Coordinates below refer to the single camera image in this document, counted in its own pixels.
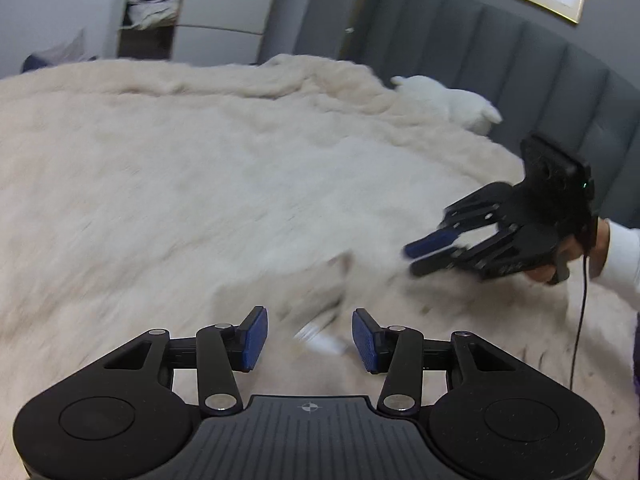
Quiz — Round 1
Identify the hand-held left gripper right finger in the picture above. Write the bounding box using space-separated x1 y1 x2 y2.
351 308 508 416

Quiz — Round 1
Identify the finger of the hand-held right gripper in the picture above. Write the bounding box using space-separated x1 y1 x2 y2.
409 224 527 282
403 182 513 261

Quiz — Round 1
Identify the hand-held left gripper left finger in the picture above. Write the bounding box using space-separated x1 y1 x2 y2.
102 305 269 417

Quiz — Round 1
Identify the pile of pale clothes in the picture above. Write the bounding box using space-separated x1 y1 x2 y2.
121 0 180 30

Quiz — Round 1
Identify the person's right hand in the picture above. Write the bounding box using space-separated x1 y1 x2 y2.
525 218 612 286

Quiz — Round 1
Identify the white plush toy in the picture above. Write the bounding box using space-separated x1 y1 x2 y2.
390 74 504 136

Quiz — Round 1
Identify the grey padded headboard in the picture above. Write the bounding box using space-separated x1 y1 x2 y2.
295 0 640 233

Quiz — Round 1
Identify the cream fluffy blanket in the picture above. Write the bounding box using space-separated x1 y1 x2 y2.
0 53 640 480

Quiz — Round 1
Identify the white wardrobe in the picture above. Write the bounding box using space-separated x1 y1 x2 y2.
117 0 283 65

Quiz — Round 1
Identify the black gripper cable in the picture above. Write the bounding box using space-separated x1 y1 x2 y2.
568 252 591 392

